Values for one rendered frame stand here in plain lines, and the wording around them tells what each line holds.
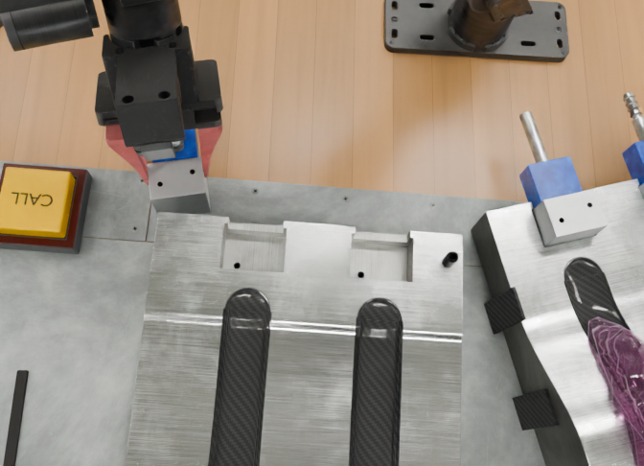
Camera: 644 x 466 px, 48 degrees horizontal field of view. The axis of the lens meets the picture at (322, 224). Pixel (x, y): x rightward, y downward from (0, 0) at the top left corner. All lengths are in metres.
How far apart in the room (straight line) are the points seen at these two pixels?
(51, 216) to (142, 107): 0.21
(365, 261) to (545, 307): 0.17
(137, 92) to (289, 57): 0.29
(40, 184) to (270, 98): 0.24
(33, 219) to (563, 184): 0.48
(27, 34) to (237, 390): 0.31
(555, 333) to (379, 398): 0.17
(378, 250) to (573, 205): 0.18
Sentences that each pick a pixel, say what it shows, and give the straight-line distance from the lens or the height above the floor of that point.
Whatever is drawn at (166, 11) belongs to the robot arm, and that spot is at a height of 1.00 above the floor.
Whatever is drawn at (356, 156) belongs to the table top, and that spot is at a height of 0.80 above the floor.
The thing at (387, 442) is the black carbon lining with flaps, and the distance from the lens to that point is 0.60.
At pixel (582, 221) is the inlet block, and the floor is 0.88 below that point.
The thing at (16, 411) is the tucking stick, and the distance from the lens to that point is 0.71.
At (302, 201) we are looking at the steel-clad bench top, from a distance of 0.72.
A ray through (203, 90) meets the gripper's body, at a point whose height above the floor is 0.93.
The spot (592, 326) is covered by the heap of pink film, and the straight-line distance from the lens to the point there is 0.68.
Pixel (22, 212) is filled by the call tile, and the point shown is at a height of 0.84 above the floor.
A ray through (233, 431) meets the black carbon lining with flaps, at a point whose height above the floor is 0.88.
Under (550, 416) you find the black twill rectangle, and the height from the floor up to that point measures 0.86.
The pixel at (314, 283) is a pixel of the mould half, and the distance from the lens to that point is 0.60.
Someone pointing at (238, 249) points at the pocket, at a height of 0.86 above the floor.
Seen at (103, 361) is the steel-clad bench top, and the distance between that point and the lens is 0.70.
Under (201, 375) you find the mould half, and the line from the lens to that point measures 0.59.
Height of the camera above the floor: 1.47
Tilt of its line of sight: 72 degrees down
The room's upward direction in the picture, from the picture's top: 11 degrees clockwise
